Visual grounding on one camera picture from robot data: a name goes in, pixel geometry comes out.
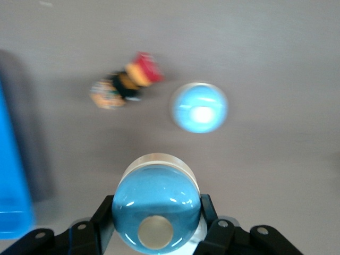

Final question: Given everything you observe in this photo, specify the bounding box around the blue plastic tray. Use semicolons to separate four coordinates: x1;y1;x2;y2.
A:
0;71;37;241

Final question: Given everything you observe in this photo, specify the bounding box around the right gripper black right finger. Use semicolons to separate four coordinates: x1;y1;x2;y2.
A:
195;194;303;255

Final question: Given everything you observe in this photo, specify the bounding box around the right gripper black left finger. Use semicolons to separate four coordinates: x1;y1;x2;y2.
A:
0;195;117;255

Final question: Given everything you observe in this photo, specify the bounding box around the red yellow emergency stop button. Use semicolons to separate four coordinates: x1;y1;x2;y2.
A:
89;52;164;109

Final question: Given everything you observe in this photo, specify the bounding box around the blue desk bell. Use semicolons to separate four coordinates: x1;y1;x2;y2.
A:
111;152;202;252
169;82;229;134

